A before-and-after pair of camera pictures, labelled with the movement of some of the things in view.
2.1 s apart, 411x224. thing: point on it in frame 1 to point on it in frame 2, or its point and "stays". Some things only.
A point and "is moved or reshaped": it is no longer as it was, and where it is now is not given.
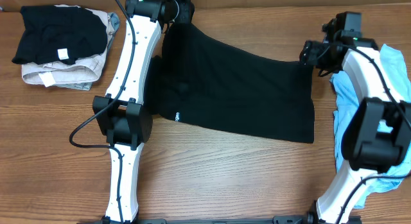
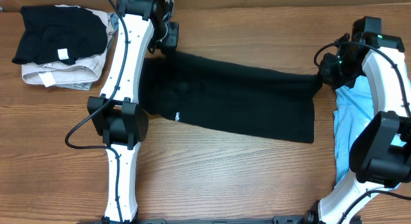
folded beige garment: (85, 68) stays
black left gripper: (185, 13) to (169, 40)
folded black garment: (58, 33) stays
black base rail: (277, 219) stays
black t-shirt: (204, 79) is moved or reshaped
